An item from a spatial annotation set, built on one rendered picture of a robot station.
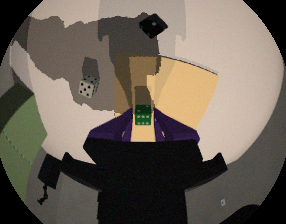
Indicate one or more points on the tan mat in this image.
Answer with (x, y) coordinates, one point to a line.
(179, 90)

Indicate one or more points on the green die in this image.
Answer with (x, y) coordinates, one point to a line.
(143, 115)

